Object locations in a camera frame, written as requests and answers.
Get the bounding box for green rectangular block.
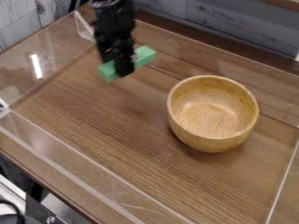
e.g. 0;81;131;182
98;45;156;82

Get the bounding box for clear acrylic tray walls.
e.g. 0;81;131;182
0;13;299;224

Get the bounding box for black cable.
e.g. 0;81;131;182
0;199;27;224

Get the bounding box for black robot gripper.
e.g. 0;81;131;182
90;0;136;77

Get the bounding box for brown wooden bowl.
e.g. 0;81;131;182
167;75;259;153

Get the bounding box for black metal bracket with bolt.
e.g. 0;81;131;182
24;195;67;224

